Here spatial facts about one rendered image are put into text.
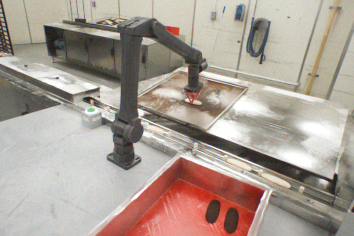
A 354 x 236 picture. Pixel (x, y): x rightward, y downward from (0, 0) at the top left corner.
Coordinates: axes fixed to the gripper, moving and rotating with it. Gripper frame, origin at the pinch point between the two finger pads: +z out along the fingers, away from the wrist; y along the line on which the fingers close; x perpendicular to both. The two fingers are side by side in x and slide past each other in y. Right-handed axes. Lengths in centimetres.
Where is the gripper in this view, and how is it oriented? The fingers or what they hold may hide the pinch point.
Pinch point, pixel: (193, 100)
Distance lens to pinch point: 130.4
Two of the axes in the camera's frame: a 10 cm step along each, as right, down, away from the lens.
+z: 0.3, 8.3, 5.5
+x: 8.4, 2.7, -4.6
